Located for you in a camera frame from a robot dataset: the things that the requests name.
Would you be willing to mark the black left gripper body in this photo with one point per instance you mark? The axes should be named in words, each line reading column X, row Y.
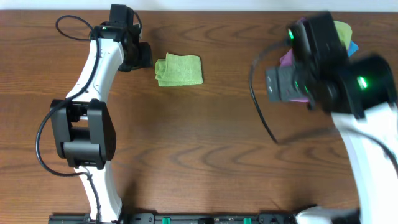
column 144, row 55

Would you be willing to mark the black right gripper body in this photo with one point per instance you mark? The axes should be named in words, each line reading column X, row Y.
column 291, row 84

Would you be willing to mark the light green microfiber cloth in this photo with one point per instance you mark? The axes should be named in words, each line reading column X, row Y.
column 178, row 70

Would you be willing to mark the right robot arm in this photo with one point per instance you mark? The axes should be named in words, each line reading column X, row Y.
column 361, row 98

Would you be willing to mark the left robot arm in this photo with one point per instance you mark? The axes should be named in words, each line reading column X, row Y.
column 82, row 126

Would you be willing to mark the purple microfiber cloth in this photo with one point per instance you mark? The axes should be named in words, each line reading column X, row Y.
column 287, row 60

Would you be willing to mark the blue microfiber cloth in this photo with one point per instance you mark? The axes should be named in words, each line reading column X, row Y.
column 352, row 48

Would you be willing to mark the olive green microfiber cloth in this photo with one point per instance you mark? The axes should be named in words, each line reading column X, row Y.
column 344, row 33

